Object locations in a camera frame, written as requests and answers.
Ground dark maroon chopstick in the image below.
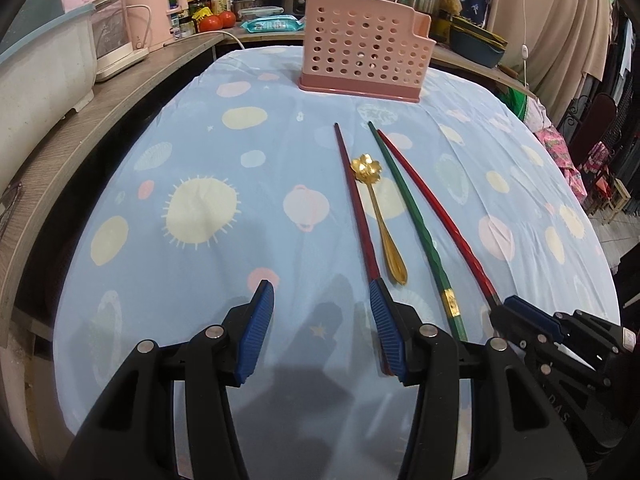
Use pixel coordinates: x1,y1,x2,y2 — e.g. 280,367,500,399
333,122,393,377

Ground white cable with switch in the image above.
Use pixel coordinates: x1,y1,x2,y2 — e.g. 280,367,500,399
510,0,533,91

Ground dark blue baking dish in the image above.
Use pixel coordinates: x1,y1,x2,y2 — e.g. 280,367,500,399
448,29,507,68

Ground pink perforated plastic basket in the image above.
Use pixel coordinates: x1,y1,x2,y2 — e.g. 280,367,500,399
299,0,432,105

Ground white appliance power cord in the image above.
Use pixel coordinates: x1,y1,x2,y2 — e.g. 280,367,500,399
175,30,246,51

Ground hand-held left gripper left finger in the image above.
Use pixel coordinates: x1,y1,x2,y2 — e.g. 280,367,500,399
60,280,276,480

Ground dark framed eyeglasses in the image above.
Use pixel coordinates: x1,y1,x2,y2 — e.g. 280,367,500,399
0,184,23,223

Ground pink electric kettle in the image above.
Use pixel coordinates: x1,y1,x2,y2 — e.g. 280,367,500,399
122,0,188,53

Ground dark ornate chair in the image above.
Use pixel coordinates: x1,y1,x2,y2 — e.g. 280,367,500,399
560,92,618,171

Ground clear lidded food container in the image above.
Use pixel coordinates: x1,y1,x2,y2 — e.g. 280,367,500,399
237,5,283,22

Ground white tub blue rim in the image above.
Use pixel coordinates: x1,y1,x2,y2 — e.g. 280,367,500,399
0,2,97,161

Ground yellow rimmed baking dish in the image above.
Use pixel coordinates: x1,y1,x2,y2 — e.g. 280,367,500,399
450,15,508,50

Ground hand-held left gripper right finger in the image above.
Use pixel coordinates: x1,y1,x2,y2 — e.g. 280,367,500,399
369,277,588,480

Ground red twisted chopstick gold band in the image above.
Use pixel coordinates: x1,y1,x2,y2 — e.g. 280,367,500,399
376,129,503,308

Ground blue wet wipes pack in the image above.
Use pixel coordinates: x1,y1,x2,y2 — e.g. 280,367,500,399
241,16,305,35

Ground grey-green perforated panel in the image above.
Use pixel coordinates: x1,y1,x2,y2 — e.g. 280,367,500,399
10,0,66,36

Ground gold flower spoon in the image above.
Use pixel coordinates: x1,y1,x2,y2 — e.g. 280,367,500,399
349,156,408,286

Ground blue printed tablecloth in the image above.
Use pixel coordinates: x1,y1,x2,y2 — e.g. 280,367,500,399
52,46,623,441

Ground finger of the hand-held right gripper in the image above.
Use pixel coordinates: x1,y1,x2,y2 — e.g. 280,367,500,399
504,296,627,362
489,304,552,377

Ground beige curtain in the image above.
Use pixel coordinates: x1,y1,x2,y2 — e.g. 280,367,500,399
487,0,613,126

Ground green plastic basin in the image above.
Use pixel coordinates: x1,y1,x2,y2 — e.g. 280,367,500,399
500,77,533,121

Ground white glass-topped appliance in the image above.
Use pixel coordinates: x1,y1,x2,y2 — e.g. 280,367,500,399
92,0,151,83

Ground pink floral cloth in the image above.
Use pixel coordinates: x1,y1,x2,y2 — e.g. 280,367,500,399
525,100,588,201

